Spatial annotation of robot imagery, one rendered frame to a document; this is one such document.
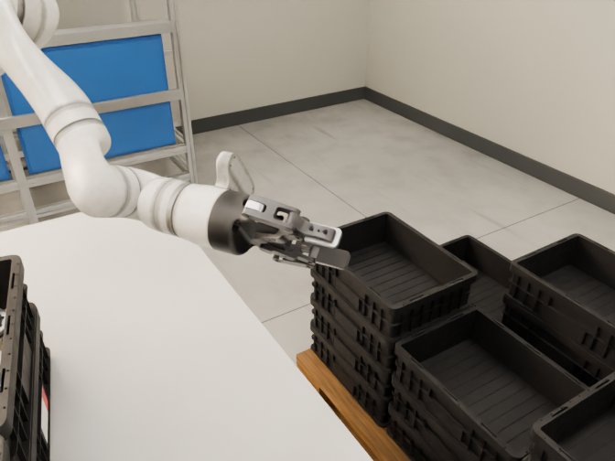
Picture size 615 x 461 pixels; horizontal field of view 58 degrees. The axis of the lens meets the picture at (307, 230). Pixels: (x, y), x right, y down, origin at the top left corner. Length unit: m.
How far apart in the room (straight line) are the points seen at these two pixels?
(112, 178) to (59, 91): 0.15
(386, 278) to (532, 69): 2.10
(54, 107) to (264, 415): 0.59
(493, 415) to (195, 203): 1.03
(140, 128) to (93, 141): 2.19
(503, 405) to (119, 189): 1.11
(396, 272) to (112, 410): 0.95
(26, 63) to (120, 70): 2.02
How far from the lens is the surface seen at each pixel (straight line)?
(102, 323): 1.25
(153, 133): 2.98
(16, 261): 1.07
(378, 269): 1.70
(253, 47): 4.08
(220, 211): 0.65
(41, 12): 0.92
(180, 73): 2.94
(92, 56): 2.81
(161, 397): 1.07
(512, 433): 1.48
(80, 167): 0.75
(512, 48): 3.59
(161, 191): 0.70
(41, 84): 0.83
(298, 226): 0.60
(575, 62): 3.35
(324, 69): 4.42
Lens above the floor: 1.47
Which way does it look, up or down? 32 degrees down
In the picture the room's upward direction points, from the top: straight up
